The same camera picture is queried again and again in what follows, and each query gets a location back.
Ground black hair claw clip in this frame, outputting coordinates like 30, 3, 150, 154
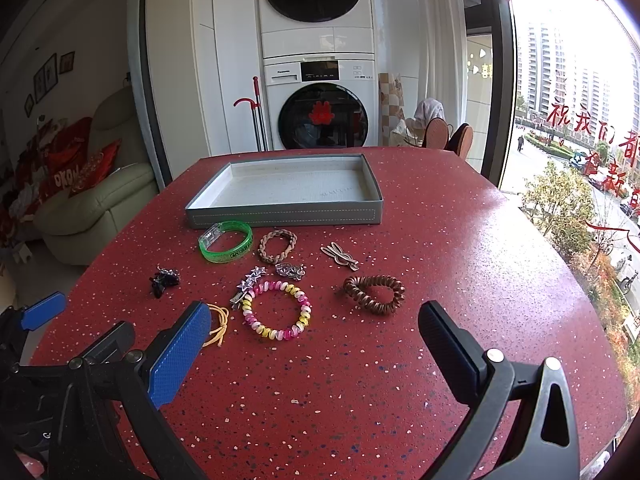
150, 268, 180, 299

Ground yellow cord hair tie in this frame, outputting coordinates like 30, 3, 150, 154
202, 302, 230, 348

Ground pink yellow spiral hair tie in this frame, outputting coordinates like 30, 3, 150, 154
241, 279, 314, 342

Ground brown spiral hair tie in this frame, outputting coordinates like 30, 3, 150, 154
342, 274, 407, 317

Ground grey jewelry tray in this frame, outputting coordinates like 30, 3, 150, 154
186, 154, 384, 229

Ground cream leather sofa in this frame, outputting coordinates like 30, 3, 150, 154
34, 87, 158, 266

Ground silver star hair clip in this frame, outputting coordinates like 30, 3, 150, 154
230, 266, 267, 310

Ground green translucent bangle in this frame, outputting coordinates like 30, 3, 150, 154
198, 220, 254, 264

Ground red cushion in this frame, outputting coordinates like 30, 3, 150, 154
70, 140, 122, 197

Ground silver crystal brooch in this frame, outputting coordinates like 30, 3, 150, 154
274, 262, 306, 282

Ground black picture frames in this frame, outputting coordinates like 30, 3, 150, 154
24, 51, 75, 118

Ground brown chair right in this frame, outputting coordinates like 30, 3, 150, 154
445, 124, 473, 159

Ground brown chair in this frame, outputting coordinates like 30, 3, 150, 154
422, 117, 449, 150
445, 124, 473, 159

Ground white washing machine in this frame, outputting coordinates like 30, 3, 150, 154
264, 53, 381, 150

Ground brown chair left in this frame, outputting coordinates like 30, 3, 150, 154
422, 117, 449, 150

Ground white stacked dryer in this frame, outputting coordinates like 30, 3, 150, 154
258, 0, 374, 58

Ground brown braided bracelet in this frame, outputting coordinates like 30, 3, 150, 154
256, 228, 298, 267

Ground red handled mop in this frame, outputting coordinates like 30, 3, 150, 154
233, 76, 269, 153

